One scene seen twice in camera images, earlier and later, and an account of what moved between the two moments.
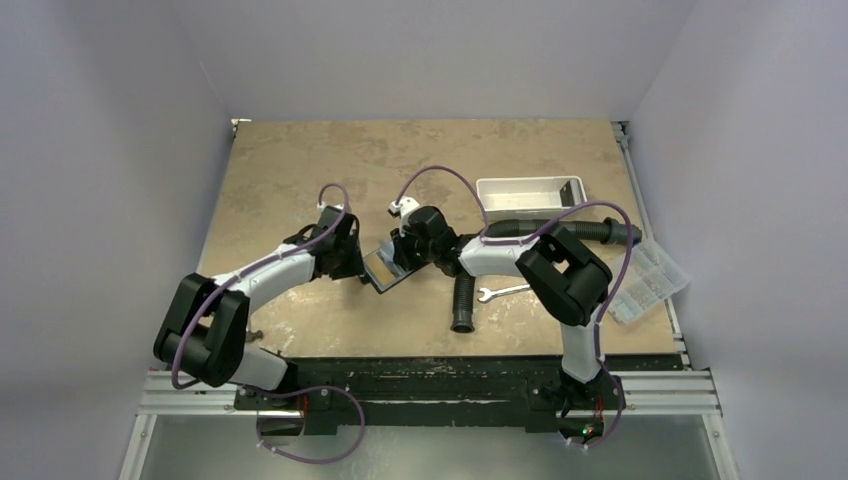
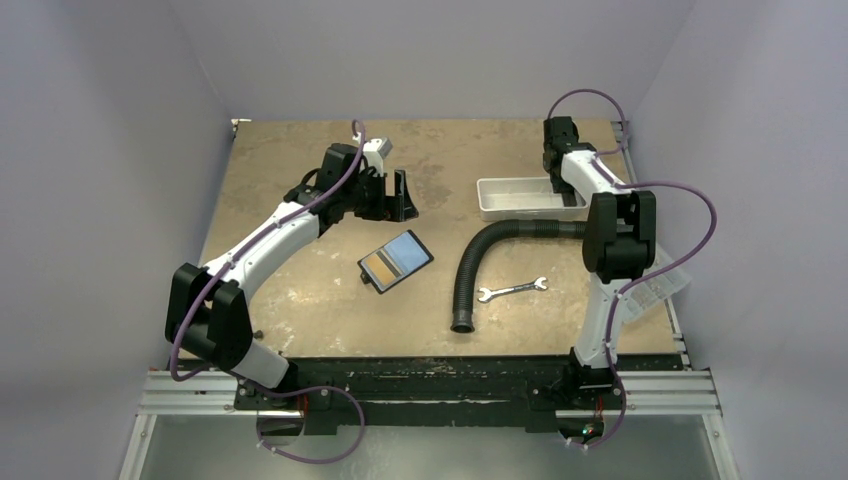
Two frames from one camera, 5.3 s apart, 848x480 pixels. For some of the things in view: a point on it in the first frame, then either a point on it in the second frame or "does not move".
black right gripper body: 404,250 → 569,198
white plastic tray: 530,198 does not move
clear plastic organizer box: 651,274 does not move
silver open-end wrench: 488,293 does not move
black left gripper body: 348,261 → 365,198
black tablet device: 382,269 does not move
